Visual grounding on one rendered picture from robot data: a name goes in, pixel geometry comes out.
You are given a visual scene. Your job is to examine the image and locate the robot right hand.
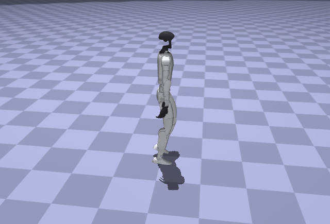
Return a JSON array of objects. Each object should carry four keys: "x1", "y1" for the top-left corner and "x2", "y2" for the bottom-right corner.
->
[{"x1": 156, "y1": 102, "x2": 168, "y2": 118}]

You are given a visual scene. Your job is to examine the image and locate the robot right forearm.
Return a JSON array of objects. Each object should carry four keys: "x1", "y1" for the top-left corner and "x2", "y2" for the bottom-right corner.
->
[{"x1": 162, "y1": 80, "x2": 171, "y2": 107}]

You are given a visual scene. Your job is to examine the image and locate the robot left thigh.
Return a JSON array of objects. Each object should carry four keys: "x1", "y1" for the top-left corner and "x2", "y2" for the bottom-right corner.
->
[{"x1": 169, "y1": 93, "x2": 177, "y2": 124}]

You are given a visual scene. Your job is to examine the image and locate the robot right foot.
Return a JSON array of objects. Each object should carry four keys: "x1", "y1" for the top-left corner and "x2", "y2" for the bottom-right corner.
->
[{"x1": 152, "y1": 157, "x2": 172, "y2": 165}]

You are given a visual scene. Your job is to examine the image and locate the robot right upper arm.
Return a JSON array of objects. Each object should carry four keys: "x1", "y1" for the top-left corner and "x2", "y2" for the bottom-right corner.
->
[{"x1": 161, "y1": 56, "x2": 172, "y2": 85}]

